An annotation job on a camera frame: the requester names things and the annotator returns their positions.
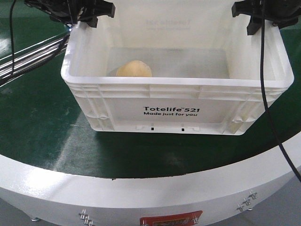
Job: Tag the left front bolt cluster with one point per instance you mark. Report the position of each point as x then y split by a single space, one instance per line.
85 218

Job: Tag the beige bun-shaped foam toy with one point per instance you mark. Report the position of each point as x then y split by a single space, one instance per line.
134 68

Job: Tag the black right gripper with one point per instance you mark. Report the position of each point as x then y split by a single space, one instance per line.
283 13

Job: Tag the white plastic tote box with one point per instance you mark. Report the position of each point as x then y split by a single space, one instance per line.
205 68

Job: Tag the red warning label plate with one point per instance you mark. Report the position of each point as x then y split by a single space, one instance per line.
184 219

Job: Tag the chrome guide rail rods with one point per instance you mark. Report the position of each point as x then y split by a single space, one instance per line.
32 57

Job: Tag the right front bolt cluster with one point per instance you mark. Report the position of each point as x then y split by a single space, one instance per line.
246 204

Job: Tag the bolt cluster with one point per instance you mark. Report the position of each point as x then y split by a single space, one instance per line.
85 218
246 204

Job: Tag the white round conveyor table frame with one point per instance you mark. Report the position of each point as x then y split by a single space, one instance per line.
58 197

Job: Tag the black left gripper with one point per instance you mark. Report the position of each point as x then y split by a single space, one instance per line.
72 11

